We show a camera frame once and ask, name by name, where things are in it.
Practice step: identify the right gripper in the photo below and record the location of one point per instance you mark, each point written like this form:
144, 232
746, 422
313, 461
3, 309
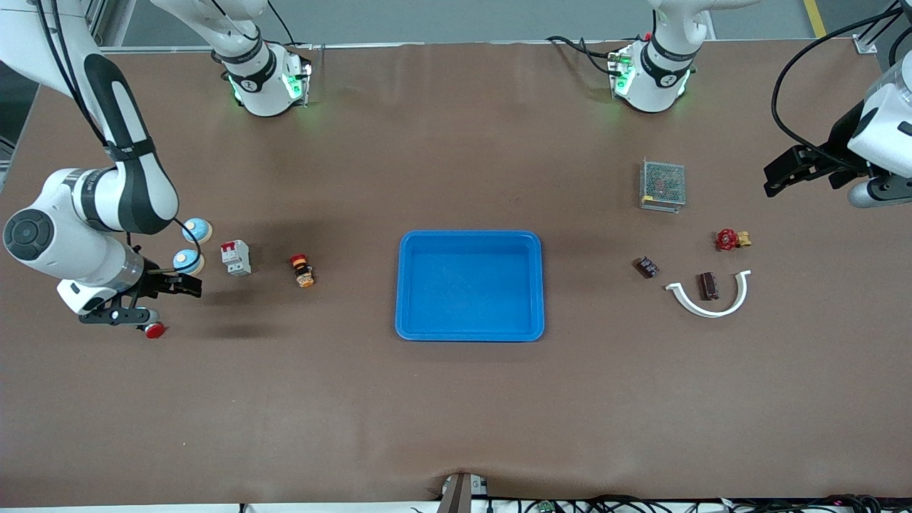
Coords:
151, 280

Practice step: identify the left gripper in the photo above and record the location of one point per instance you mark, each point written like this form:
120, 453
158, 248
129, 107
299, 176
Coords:
843, 137

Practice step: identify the blue service bell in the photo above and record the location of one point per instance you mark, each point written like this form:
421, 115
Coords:
188, 261
198, 229

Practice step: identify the brown capacitor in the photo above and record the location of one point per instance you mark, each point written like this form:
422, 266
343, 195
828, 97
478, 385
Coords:
708, 286

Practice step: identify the black printed capacitor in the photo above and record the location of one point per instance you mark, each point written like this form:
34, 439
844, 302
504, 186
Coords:
648, 268

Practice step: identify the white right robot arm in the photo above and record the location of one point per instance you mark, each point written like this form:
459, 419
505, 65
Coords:
43, 242

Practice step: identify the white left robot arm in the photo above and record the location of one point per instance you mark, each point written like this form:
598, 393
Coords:
666, 71

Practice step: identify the red mushroom push button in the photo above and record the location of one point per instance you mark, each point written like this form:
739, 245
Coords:
154, 330

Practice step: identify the white red circuit breaker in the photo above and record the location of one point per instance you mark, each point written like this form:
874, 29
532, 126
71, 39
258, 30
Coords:
236, 260

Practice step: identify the metal mesh power supply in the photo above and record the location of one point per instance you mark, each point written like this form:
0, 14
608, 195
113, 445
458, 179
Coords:
662, 184

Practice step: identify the white curved plastic clamp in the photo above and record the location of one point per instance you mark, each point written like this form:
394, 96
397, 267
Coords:
709, 312

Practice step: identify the blue plastic tray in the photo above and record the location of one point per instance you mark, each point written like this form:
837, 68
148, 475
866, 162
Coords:
470, 285

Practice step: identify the orange emergency stop switch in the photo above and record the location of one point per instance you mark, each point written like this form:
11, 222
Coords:
303, 272

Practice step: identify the grey metal mount bracket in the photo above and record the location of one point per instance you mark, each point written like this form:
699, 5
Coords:
459, 495

